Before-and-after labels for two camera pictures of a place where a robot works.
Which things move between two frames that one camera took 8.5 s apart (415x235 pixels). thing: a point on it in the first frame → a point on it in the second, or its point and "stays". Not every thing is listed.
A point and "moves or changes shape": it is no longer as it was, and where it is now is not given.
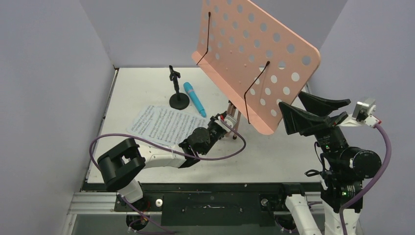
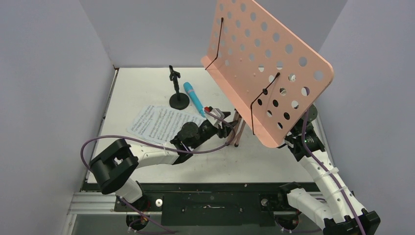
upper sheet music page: x=171 y=127 stays
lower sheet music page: x=141 y=124 stays
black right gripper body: x=324 y=124 → x=292 y=142
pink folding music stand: x=255 y=61 moves or changes shape
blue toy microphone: x=195 y=99 stays
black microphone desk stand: x=178 y=101 stays
